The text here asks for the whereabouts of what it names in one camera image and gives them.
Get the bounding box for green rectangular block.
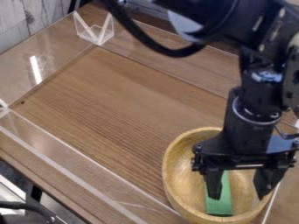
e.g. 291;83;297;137
205;171;233;217

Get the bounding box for black cable bottom left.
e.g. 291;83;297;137
0;199;56;224

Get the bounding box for brown wooden bowl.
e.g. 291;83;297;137
161;127;272;224

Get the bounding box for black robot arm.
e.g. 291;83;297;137
151;0;299;200

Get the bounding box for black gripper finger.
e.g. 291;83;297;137
205;171;223;200
253;169;287;200

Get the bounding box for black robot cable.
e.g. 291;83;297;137
101;0;208;58

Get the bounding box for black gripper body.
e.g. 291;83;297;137
191;88;299;175

